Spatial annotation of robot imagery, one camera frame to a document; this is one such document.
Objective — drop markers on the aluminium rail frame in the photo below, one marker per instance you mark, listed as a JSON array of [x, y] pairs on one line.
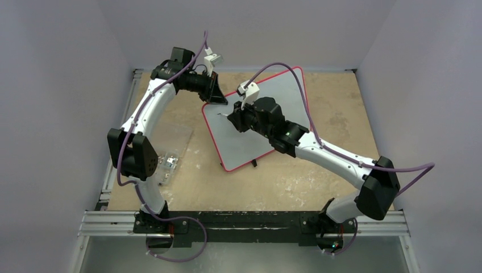
[[369, 245]]

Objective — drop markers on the clear plastic parts box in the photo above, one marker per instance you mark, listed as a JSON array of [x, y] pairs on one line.
[[170, 142]]

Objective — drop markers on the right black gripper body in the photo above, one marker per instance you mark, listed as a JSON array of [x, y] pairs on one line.
[[243, 118]]

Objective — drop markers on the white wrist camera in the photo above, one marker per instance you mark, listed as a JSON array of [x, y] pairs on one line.
[[248, 93], [211, 60]]

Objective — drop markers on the pink framed whiteboard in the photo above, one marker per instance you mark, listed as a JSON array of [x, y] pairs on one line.
[[237, 149]]

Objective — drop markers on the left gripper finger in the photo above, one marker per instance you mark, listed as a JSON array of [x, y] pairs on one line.
[[217, 100], [215, 88]]

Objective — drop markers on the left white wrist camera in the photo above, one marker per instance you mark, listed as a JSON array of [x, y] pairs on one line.
[[211, 60]]

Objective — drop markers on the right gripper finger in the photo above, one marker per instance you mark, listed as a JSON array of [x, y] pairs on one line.
[[238, 124], [236, 115]]

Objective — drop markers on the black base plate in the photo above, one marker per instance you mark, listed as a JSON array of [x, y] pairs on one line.
[[305, 228]]

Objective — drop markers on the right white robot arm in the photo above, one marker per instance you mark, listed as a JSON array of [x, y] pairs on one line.
[[375, 182]]

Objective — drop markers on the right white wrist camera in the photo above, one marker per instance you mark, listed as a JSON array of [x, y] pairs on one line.
[[248, 93]]

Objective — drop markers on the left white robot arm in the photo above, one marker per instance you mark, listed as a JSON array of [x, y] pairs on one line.
[[133, 155]]

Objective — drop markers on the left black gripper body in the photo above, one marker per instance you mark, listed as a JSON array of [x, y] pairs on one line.
[[202, 85]]

